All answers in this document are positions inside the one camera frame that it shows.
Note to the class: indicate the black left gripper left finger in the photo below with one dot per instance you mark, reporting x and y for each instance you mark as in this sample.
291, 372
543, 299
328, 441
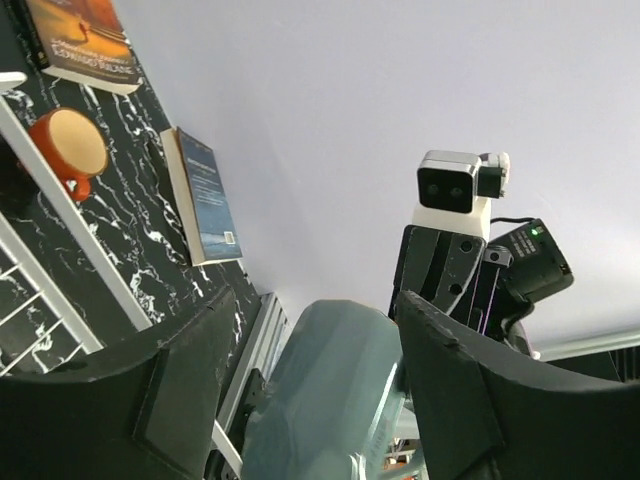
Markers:
143, 408

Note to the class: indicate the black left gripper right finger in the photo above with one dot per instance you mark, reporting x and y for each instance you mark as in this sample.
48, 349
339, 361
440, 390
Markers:
485, 411

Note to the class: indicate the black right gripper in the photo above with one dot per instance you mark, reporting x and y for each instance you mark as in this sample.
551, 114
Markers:
457, 273

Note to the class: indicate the grey faceted mug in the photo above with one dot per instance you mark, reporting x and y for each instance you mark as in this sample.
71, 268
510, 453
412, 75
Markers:
332, 401

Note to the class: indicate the orange ceramic mug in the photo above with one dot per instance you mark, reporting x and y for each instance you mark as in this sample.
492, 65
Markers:
73, 147

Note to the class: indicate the blue cover book right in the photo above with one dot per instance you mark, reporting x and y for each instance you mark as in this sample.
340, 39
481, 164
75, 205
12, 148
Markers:
200, 198

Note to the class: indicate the orange cover book back right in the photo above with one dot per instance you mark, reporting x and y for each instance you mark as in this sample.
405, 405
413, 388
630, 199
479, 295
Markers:
81, 41

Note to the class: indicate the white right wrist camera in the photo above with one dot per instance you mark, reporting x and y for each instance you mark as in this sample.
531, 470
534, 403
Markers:
455, 190

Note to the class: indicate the aluminium frame post right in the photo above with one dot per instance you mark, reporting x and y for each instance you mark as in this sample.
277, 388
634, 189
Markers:
246, 391

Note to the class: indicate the white wire dish rack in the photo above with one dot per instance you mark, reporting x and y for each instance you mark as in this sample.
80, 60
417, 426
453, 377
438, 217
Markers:
55, 304

